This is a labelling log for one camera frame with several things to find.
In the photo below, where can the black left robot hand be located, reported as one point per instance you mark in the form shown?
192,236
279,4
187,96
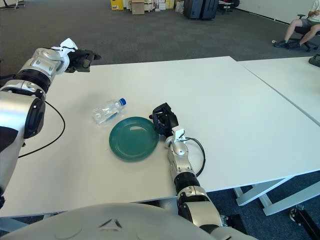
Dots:
80,60

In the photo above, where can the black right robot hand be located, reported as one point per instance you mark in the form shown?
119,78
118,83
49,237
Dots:
167,120

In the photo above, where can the clear water bottle blue cap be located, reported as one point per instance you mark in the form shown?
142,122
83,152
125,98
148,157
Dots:
107,112

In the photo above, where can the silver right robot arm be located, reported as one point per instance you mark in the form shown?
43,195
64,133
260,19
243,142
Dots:
181,160

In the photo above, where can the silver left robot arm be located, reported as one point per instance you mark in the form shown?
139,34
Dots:
17,112

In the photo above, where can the green round plate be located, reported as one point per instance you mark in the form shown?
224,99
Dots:
133,138

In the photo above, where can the yellow box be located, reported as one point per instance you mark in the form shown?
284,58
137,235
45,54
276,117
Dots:
117,4

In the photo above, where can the black office chair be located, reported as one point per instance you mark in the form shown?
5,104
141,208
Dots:
5,77

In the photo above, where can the brown cardboard box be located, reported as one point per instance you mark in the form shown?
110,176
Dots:
137,7

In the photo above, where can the stack of white boxes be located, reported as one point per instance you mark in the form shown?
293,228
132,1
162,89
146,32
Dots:
161,5

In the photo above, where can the white plastic bag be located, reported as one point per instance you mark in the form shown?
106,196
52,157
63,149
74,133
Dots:
179,7

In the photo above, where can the dark blue suitcase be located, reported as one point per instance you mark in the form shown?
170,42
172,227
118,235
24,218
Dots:
193,8

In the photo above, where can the black suitcase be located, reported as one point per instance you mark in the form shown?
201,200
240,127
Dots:
210,8

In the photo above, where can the grey robot torso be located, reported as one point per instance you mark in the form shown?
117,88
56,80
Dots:
100,225

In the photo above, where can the black floor base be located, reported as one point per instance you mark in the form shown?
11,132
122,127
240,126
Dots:
237,223

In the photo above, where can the black and red chair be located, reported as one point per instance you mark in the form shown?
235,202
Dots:
228,5

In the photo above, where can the seated person in shorts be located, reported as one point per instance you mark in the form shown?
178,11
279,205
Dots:
293,26

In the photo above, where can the black device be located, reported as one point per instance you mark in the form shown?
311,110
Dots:
315,60

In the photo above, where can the black swivel chair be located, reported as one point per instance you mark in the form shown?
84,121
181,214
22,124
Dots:
302,30

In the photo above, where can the black stand with caster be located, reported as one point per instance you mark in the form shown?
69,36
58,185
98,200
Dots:
307,221

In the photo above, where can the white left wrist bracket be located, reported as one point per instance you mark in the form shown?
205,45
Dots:
68,45

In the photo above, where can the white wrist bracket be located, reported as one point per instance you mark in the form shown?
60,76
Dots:
180,134
68,45

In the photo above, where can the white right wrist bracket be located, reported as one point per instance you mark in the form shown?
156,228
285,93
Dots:
180,134

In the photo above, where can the white metal floor frame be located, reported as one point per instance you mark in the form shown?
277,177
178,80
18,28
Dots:
12,4

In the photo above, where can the white table leg frame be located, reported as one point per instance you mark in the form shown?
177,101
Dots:
15,222
275,195

